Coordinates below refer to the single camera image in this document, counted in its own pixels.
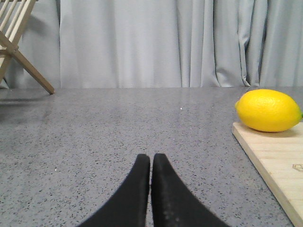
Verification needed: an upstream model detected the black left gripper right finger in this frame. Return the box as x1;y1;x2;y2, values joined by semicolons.
151;154;228;227

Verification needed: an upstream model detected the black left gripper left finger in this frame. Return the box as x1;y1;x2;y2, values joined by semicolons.
81;154;150;227

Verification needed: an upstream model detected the light wooden cutting board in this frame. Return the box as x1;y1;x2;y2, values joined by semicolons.
232;122;303;227

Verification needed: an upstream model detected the yellow lemon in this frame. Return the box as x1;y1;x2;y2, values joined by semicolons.
235;89;303;132

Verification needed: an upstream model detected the grey curtain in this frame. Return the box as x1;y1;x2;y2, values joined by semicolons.
19;0;303;88

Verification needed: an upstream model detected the wooden folding rack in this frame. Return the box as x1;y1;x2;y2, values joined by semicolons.
0;0;54;94

